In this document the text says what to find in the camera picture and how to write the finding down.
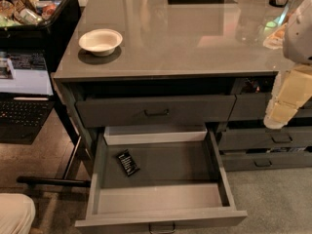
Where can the grey top right drawer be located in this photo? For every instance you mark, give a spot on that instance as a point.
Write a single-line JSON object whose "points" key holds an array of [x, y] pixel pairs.
{"points": [[252, 107]]}

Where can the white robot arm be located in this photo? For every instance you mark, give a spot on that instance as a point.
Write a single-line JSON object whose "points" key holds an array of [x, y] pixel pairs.
{"points": [[297, 42]]}

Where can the black cart frame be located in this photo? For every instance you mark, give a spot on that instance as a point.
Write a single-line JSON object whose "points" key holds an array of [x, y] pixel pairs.
{"points": [[71, 160]]}

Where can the snack bags in drawer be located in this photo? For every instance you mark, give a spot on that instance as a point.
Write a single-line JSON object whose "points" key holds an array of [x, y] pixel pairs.
{"points": [[257, 85]]}

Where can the black rxbar chocolate wrapper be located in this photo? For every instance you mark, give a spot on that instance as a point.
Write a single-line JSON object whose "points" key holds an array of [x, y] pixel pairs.
{"points": [[127, 162]]}

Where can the open grey middle drawer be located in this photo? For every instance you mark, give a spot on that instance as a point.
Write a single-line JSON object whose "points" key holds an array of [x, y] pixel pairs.
{"points": [[178, 185]]}

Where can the grey bottom right drawer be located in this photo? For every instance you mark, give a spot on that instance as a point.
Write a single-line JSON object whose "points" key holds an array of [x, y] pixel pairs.
{"points": [[266, 161]]}

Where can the grey top left drawer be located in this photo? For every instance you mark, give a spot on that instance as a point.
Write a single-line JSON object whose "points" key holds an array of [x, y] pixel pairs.
{"points": [[129, 111]]}

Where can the black bin of snacks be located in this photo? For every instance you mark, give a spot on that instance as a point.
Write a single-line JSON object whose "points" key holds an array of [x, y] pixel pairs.
{"points": [[38, 28]]}

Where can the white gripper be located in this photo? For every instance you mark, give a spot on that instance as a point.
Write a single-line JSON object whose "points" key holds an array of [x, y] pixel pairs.
{"points": [[299, 38]]}

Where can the grey middle right drawer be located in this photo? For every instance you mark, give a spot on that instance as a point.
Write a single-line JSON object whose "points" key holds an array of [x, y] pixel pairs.
{"points": [[239, 139]]}

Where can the white paper bowl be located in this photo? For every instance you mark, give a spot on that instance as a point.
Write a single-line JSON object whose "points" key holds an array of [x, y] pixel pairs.
{"points": [[101, 42]]}

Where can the black laptop computer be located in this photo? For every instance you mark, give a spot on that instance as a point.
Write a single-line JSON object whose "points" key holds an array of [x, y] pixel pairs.
{"points": [[26, 96]]}

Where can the person's beige trouser knee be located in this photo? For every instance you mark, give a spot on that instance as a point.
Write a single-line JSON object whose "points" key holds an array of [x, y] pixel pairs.
{"points": [[17, 212]]}

